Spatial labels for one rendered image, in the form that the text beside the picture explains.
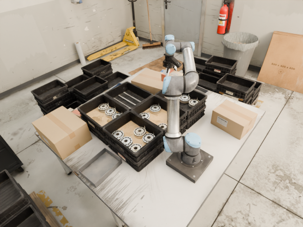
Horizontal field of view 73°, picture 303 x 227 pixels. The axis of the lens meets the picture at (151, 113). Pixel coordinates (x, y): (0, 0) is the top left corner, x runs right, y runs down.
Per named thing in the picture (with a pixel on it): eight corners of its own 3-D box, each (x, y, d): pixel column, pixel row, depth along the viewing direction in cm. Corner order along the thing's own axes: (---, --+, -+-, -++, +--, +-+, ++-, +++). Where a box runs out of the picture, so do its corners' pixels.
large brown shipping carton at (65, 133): (41, 138, 190) (31, 122, 177) (69, 120, 206) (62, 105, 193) (63, 160, 169) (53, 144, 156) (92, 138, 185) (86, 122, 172)
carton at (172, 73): (182, 80, 186) (183, 73, 181) (175, 86, 179) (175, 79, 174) (168, 75, 194) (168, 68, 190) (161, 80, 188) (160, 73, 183)
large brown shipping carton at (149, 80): (133, 95, 233) (130, 80, 220) (147, 83, 252) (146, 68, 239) (162, 105, 215) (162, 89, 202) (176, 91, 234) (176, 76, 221)
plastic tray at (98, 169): (96, 188, 147) (94, 183, 144) (79, 173, 157) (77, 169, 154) (122, 162, 162) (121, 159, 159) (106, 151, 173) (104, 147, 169)
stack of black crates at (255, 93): (258, 96, 307) (263, 83, 292) (250, 106, 291) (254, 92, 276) (233, 87, 329) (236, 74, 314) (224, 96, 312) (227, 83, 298)
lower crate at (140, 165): (165, 150, 169) (164, 141, 161) (138, 174, 153) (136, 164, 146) (133, 128, 191) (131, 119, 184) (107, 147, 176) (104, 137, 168)
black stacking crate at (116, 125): (164, 142, 162) (163, 131, 154) (136, 165, 147) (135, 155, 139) (131, 120, 184) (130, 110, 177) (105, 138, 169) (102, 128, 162)
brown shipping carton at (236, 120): (210, 123, 190) (212, 110, 180) (223, 112, 200) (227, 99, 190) (239, 140, 172) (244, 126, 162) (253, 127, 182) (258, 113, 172)
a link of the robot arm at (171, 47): (180, 44, 151) (179, 39, 159) (165, 45, 151) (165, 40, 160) (180, 55, 156) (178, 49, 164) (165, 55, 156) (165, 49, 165)
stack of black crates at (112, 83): (120, 88, 349) (117, 70, 327) (133, 94, 333) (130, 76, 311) (102, 99, 327) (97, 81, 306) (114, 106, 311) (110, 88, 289)
